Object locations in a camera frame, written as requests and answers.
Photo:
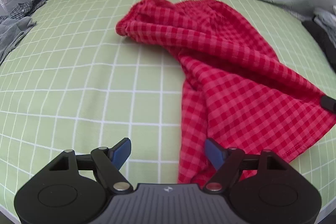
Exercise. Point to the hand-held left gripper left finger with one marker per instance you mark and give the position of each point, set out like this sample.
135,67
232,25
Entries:
121,153

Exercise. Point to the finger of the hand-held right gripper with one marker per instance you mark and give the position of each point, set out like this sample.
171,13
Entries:
328,103

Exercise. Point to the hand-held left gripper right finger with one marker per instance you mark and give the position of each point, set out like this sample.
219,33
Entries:
214,154

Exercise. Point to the red checked garment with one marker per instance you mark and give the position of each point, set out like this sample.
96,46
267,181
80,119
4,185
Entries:
223,77

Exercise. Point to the dark cloth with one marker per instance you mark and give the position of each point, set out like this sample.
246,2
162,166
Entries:
321,40

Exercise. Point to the green grid bed sheet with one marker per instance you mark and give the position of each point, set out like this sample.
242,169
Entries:
78,82

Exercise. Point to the pale grey cloth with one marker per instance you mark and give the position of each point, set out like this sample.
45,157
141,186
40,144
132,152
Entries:
326,20

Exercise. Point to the grey garment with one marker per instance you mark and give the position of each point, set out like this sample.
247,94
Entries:
13,33

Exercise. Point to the blue plaid shirt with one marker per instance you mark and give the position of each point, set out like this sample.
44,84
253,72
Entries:
25,7

